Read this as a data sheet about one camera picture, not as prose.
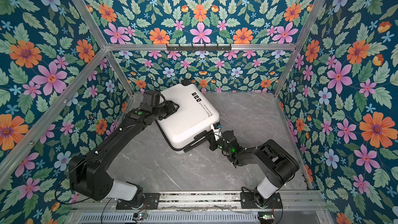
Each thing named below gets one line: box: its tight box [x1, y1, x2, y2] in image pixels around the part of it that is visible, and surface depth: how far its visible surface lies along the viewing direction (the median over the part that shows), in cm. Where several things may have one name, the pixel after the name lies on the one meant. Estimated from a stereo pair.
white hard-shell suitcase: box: [155, 79, 220, 154], surface depth 83 cm
